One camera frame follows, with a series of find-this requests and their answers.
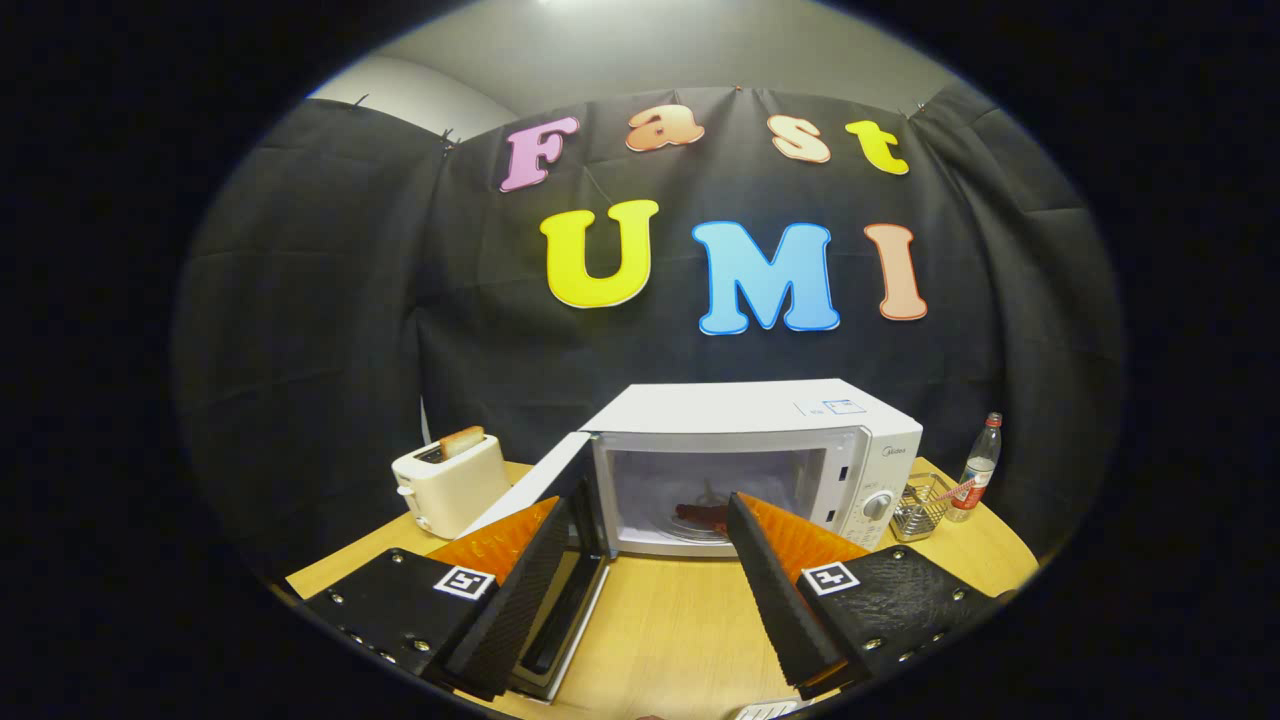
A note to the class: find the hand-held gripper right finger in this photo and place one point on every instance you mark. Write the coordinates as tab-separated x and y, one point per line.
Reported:
775	590

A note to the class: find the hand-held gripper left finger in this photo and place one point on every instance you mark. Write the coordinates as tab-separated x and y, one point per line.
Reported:
520	595

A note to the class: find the brown meat piece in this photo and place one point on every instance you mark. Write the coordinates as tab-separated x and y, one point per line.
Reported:
700	515

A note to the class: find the white toaster oven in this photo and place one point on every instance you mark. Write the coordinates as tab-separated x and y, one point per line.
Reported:
730	410

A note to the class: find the cream toaster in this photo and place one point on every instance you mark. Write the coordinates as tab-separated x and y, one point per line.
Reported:
455	495

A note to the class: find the small white tray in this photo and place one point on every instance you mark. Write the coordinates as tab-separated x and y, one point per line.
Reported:
768	711

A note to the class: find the toasted bread slice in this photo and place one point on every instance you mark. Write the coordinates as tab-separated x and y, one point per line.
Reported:
463	441

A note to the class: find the red striped straw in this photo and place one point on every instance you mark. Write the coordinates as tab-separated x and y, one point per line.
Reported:
955	489

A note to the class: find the clear plastic water bottle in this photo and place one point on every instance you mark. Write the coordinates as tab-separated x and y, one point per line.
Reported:
978	470

